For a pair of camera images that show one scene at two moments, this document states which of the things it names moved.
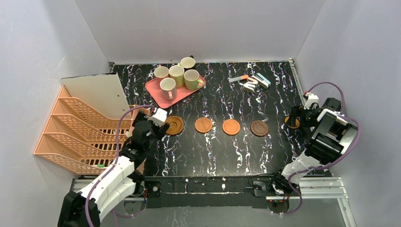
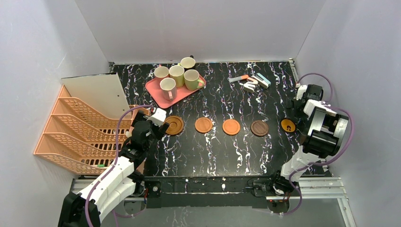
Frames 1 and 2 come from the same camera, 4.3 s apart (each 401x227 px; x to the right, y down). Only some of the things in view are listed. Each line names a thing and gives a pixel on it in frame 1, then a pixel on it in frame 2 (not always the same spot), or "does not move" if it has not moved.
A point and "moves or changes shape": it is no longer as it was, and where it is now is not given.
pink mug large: (169, 88) does not move
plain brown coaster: (203, 125) does not move
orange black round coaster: (297, 122) moves or changes shape
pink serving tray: (153, 87) does not move
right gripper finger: (294, 114) to (289, 102)
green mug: (191, 81) does not move
